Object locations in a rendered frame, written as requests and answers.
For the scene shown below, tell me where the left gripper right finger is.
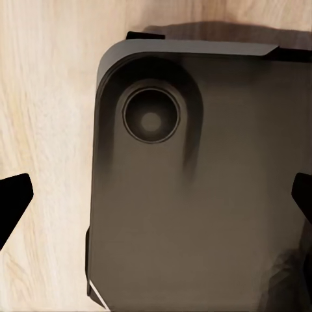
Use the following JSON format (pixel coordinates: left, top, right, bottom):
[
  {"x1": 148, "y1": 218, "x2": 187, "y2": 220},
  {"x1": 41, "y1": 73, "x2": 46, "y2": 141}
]
[{"x1": 291, "y1": 172, "x2": 312, "y2": 225}]

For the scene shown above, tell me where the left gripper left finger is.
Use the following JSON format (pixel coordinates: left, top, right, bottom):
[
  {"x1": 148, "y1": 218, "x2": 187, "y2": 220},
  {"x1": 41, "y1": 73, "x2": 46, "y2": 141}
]
[{"x1": 0, "y1": 173, "x2": 34, "y2": 251}]

